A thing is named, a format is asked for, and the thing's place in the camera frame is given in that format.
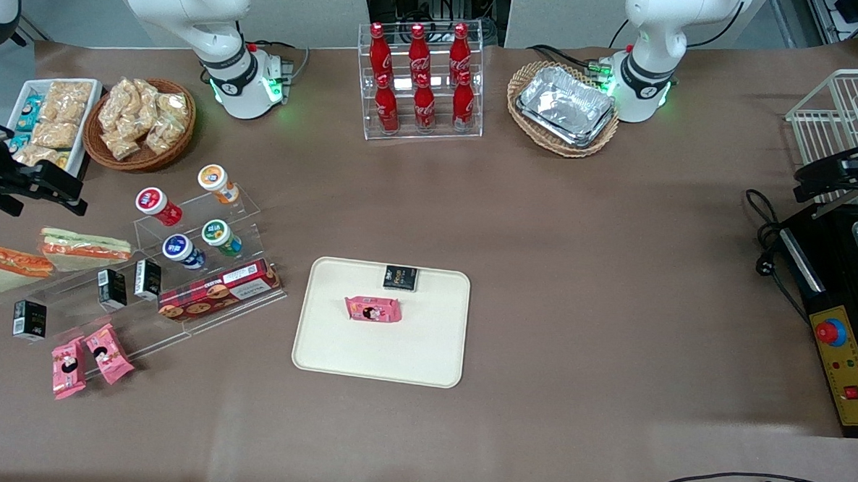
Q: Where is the wrapped sandwich green orange filling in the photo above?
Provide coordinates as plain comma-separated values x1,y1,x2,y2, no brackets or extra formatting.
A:
36,227,135,276

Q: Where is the silver foil tray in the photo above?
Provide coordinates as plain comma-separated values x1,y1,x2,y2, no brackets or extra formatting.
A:
514,63,619,151

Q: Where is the cream plastic serving tray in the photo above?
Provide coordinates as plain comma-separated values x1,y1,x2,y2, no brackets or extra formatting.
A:
290,255,472,389

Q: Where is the beige cracker packet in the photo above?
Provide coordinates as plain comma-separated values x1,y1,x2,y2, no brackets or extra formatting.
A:
30,120,81,151
42,80,93,126
14,143,61,172

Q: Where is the black sealing machine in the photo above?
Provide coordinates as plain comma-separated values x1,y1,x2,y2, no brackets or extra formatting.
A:
767,200,858,439

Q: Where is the white rectangular snack bin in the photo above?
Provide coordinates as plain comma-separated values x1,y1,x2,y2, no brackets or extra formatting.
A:
3,75,104,181

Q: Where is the clear bag of beige snacks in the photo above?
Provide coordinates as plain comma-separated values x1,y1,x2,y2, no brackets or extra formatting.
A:
101,128,143,162
145,116,179,156
155,92,191,127
98,77,137,132
131,79,161,116

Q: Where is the brown wicker basket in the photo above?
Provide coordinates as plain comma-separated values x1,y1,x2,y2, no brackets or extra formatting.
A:
80,75,198,176

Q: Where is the red cap small bottle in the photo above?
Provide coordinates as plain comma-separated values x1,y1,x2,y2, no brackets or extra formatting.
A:
135,186,184,228

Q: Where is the clear acrylic tiered display stand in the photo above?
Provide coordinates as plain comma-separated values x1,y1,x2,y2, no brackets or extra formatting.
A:
0,177,292,389

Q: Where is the small black snack box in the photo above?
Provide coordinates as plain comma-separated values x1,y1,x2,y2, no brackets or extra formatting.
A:
133,258,164,303
12,300,49,343
95,268,130,312
383,264,419,292

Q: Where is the blue cap small bottle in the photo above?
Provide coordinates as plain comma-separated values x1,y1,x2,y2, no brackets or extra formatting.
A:
161,233,208,271

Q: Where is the red emergency stop button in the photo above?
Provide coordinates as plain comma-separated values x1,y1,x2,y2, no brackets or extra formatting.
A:
813,316,849,347

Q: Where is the orange cap small bottle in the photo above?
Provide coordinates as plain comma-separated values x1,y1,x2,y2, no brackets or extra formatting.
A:
196,163,242,205

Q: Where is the green cap small bottle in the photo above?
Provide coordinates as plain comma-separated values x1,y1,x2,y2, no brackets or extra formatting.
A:
200,218,245,258

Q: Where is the pink snack packet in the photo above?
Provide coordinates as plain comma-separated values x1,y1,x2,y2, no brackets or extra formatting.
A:
344,295,404,324
82,322,137,386
48,334,90,402

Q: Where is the yellow control panel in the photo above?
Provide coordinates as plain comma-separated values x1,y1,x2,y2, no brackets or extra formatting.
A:
802,303,858,428

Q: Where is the red tartan biscuit box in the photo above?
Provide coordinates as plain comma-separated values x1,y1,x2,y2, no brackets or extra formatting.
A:
156,254,284,328

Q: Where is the grey connector box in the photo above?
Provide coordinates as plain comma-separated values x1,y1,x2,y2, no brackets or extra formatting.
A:
265,54,296,86

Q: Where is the light wicker basket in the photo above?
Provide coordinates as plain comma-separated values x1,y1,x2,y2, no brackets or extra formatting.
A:
504,59,624,161

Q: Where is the red cola bottle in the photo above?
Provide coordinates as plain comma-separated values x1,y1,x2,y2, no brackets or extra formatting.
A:
448,22,474,78
451,70,477,132
366,22,396,88
373,73,403,135
407,24,433,83
412,73,438,132

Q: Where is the clear acrylic bottle rack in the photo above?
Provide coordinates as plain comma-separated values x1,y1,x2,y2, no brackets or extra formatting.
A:
353,14,488,146

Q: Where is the black power cable with plug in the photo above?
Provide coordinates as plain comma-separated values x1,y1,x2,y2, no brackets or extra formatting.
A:
739,187,817,324

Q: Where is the black arm base cable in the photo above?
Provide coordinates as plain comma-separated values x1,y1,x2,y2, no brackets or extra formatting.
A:
526,43,606,74
244,38,313,79

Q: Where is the black cable bundle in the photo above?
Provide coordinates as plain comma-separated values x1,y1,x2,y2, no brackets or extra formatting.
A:
361,0,511,51

